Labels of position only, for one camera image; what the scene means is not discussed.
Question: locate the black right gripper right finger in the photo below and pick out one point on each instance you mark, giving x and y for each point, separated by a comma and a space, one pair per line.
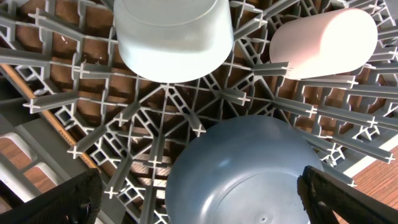
324, 197

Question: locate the grey dishwasher rack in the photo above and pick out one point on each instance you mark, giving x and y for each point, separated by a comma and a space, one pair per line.
67, 53

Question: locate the dark blue plate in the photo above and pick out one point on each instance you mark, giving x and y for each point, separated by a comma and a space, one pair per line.
242, 170

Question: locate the wooden chopstick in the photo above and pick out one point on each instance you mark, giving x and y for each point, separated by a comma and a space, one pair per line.
18, 80

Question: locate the pink cup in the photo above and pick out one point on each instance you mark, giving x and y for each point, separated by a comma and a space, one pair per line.
325, 44

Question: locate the light blue bowl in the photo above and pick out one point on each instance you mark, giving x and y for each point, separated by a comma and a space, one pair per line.
173, 41

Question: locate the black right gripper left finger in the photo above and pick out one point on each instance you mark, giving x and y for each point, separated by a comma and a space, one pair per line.
77, 200

